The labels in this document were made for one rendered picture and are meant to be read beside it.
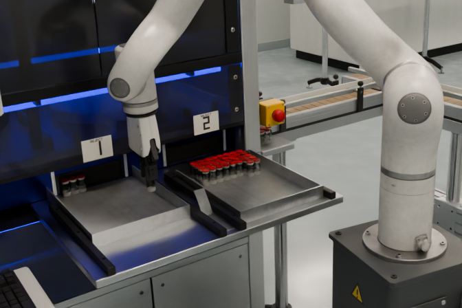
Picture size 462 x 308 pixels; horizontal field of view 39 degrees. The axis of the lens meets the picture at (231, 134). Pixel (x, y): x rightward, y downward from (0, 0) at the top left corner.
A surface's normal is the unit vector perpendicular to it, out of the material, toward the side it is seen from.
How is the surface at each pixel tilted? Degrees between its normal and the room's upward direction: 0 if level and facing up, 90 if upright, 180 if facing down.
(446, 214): 90
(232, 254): 90
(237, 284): 90
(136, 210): 0
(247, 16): 90
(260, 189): 0
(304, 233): 0
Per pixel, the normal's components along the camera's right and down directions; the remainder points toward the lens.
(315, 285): -0.04, -0.94
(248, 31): 0.55, 0.26
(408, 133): -0.19, 0.84
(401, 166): -0.43, 0.36
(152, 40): 0.25, -0.27
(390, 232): -0.71, 0.26
